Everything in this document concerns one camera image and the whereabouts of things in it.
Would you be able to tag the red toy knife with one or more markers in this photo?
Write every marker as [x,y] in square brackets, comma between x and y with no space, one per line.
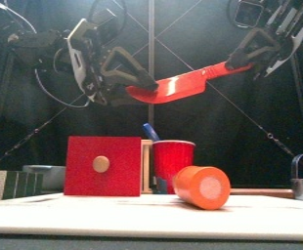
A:
[181,85]

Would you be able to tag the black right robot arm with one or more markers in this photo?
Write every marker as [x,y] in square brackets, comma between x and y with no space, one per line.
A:
[284,8]

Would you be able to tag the blue pen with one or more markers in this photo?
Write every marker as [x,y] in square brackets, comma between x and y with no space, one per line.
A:
[151,132]

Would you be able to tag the metal frame pole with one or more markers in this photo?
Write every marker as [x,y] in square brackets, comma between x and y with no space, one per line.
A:
[151,62]

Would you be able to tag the white cutting board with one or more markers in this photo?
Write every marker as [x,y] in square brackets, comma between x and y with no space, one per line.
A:
[149,216]

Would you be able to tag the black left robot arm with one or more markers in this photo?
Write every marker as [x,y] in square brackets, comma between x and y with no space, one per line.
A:
[25,44]

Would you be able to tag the orange toy carrot piece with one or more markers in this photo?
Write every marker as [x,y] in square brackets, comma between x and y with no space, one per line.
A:
[201,187]

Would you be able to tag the wooden board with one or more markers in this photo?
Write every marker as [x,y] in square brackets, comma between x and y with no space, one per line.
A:
[263,192]

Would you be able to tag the red box with knob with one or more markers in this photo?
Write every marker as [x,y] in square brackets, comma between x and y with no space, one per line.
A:
[103,166]

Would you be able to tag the red plastic cup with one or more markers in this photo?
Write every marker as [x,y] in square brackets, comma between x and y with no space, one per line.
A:
[172,164]

